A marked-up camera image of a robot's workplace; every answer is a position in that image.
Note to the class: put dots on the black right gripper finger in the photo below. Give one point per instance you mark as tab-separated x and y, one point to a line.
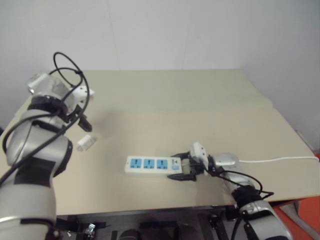
182	177
180	155

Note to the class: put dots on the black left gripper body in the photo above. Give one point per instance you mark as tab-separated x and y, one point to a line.
75	113

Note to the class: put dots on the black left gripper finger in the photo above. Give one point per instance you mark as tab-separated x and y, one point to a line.
85	124

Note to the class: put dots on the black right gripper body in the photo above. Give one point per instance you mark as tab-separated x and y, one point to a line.
194	168

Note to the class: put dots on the white power strip blue sockets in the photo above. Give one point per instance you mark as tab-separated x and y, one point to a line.
152	172

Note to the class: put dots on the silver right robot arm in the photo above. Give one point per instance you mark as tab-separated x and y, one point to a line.
257	212

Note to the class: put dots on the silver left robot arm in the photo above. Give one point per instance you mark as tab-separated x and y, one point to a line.
37	155

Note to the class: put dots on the white charger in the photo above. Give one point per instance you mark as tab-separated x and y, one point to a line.
86	142

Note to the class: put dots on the dark rounded shape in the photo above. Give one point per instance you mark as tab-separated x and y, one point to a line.
130	235

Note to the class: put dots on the small metal clamp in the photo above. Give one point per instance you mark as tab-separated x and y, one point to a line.
91	228

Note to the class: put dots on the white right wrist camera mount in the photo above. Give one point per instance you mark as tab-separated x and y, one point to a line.
198	151

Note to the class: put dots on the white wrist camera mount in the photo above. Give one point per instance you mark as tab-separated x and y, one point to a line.
81	96
198	151

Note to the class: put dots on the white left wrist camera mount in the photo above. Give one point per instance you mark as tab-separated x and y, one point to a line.
81	96

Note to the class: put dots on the black table frame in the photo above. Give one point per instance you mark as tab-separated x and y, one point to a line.
155	217

